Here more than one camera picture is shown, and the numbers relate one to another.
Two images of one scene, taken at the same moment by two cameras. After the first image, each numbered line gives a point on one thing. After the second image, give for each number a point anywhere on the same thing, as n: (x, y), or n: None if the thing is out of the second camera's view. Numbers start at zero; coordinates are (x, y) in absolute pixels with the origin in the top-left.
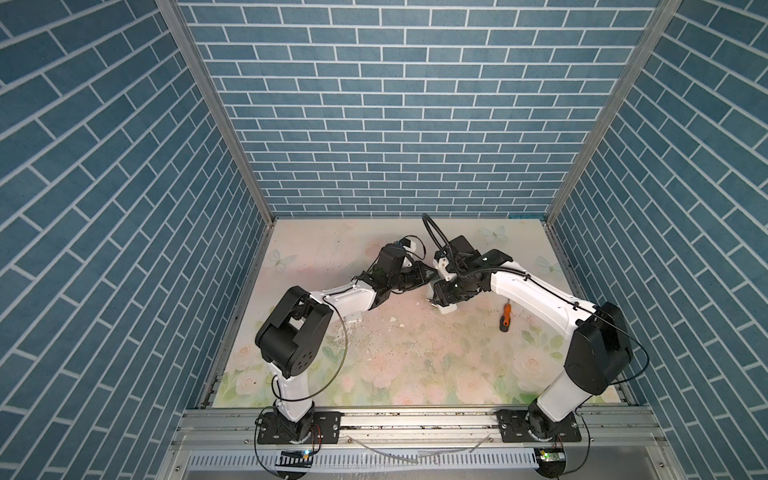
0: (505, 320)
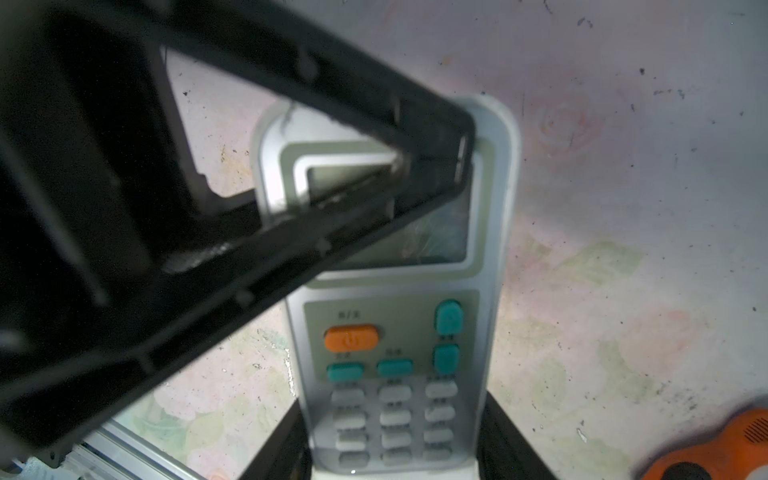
0: (741, 447)
